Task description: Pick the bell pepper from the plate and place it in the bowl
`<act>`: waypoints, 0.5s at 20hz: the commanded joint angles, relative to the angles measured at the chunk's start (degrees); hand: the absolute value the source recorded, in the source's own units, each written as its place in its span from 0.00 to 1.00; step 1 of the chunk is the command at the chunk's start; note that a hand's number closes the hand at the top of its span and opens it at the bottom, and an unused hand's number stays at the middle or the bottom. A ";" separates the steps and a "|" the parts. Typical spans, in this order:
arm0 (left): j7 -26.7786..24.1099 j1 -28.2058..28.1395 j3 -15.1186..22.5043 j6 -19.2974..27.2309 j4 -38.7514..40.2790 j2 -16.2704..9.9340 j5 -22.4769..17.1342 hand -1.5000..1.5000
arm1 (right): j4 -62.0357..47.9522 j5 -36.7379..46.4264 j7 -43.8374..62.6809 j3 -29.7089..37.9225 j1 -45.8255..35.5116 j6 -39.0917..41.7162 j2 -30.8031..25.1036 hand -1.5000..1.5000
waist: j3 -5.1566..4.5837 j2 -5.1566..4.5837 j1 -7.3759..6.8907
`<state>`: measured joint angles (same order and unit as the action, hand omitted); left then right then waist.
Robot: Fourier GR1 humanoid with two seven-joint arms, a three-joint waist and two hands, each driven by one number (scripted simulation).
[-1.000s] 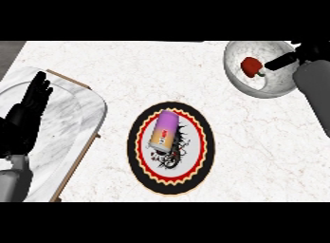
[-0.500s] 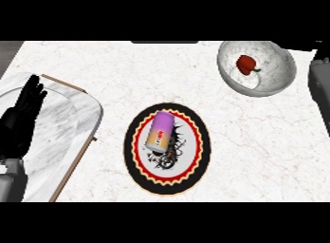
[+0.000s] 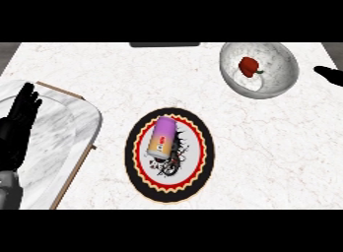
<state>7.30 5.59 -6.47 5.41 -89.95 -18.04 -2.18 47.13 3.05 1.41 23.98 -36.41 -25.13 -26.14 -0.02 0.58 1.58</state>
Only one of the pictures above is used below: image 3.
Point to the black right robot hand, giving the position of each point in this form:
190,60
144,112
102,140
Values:
339,78

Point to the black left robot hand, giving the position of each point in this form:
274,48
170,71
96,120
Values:
15,131

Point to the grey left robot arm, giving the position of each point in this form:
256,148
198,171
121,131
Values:
6,193

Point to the white marble bowl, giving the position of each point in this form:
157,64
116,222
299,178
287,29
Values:
275,59

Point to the black red patterned plate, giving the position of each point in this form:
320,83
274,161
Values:
198,157

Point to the white marble tray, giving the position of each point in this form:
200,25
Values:
58,131

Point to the purple orange can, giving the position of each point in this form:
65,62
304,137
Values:
163,138

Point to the dark grey flat object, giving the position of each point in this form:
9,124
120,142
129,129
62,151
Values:
164,44

